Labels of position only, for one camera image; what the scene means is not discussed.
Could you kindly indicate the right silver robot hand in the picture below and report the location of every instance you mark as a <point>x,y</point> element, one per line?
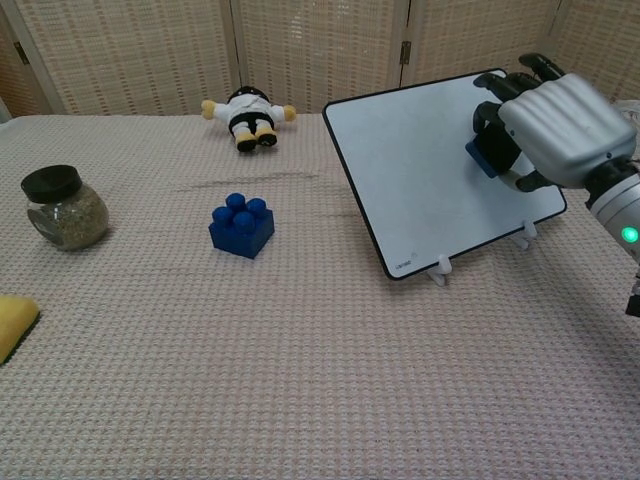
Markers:
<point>560,125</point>

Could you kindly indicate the blue black whiteboard eraser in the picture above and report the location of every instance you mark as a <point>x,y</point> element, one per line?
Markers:
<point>492,152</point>

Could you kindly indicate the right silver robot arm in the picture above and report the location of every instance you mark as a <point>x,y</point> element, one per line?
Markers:
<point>617,210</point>

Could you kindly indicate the white plastic tablet stand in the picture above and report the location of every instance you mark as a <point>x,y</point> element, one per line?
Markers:
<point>443,267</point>

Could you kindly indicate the white crumpled cloth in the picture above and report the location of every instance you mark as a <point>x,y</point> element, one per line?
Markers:
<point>631,107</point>

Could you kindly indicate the woven folding screen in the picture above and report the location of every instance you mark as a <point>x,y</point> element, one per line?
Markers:
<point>310,50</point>

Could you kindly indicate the black and white plush toy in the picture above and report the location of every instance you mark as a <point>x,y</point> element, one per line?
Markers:
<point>248,116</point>

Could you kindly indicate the blue toy building block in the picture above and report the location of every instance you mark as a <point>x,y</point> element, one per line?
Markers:
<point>241,232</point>

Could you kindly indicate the woven tablecloth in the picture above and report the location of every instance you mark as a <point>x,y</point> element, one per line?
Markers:
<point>280,325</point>

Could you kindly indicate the glass jar with black lid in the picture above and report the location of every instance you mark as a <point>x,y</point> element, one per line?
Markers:
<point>62,210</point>

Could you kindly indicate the yellow sponge with green base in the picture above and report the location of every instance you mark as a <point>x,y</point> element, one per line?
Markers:
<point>14,325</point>

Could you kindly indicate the white board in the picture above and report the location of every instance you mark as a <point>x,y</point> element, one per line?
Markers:
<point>420,180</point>

